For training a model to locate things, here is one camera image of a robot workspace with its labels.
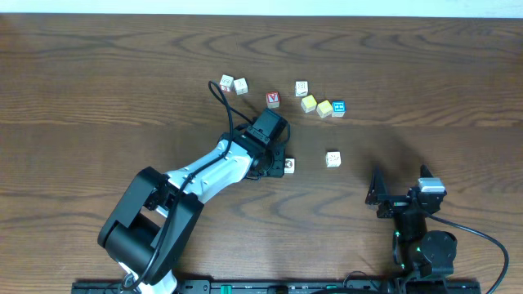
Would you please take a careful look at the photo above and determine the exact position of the white block red globe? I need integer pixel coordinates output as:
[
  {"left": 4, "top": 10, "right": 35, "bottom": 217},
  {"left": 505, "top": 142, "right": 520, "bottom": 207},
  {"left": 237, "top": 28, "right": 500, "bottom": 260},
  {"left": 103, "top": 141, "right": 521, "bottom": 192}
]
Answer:
[{"left": 284, "top": 158, "right": 295, "bottom": 174}]

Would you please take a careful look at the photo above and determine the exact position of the white block orange print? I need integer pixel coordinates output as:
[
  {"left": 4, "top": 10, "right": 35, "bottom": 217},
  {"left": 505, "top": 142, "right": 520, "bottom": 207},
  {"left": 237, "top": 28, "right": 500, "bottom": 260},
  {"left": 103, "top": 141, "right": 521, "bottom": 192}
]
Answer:
[{"left": 325, "top": 151, "right": 342, "bottom": 167}]

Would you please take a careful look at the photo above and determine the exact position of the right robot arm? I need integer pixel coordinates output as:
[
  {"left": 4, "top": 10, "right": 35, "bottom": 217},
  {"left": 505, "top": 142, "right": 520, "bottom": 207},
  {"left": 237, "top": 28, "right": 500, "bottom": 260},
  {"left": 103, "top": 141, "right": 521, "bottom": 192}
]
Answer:
[{"left": 365, "top": 165, "right": 457, "bottom": 278}]

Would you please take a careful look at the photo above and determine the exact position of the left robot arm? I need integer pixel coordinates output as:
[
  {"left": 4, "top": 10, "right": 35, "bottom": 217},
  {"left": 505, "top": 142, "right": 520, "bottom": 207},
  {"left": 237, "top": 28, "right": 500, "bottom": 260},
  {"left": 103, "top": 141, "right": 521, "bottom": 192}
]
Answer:
[{"left": 97, "top": 127, "right": 286, "bottom": 293}]

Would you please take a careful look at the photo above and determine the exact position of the red V letter block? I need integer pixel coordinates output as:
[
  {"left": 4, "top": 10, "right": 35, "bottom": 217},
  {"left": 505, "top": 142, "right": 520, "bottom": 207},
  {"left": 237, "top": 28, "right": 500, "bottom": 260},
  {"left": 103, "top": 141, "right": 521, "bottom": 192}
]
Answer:
[{"left": 266, "top": 91, "right": 280, "bottom": 109}]

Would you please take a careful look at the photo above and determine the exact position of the yellow block left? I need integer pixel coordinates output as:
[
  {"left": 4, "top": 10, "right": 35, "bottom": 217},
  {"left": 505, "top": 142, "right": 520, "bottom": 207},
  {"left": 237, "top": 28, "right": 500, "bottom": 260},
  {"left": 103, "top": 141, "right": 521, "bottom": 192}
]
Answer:
[{"left": 301, "top": 95, "right": 317, "bottom": 113}]

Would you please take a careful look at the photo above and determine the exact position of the yellow block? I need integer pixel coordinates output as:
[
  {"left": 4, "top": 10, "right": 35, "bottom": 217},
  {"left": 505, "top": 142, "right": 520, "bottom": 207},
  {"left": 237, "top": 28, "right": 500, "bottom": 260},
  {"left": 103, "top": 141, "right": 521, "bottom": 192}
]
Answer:
[
  {"left": 316, "top": 100, "right": 333, "bottom": 118},
  {"left": 301, "top": 95, "right": 317, "bottom": 113}
]

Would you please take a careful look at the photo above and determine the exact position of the yellow block right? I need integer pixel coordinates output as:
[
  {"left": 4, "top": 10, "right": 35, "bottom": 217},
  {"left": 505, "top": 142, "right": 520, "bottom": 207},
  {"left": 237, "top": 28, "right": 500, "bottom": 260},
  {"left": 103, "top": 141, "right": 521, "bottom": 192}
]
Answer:
[{"left": 316, "top": 100, "right": 333, "bottom": 118}]

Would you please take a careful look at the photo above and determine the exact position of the white block black print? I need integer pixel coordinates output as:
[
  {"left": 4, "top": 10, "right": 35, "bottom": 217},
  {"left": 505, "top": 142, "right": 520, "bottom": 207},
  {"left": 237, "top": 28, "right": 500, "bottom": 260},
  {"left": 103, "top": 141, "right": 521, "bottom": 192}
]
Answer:
[{"left": 295, "top": 81, "right": 309, "bottom": 97}]

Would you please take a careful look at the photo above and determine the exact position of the plain white letter block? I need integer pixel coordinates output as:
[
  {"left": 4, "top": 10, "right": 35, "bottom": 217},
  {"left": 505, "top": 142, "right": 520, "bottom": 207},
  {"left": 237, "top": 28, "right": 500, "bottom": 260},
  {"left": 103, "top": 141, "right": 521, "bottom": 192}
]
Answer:
[{"left": 234, "top": 78, "right": 248, "bottom": 95}]

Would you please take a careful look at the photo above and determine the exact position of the blue picture block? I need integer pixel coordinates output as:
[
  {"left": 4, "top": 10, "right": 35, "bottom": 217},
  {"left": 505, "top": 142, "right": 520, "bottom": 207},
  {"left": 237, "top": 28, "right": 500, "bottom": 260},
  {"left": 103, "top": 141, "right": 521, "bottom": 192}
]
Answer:
[{"left": 332, "top": 100, "right": 346, "bottom": 118}]

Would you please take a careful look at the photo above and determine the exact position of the white block red side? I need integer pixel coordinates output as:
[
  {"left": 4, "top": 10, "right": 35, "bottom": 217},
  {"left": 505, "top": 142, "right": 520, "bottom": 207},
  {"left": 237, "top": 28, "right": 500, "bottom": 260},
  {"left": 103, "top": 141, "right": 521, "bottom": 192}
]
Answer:
[{"left": 219, "top": 74, "right": 235, "bottom": 92}]

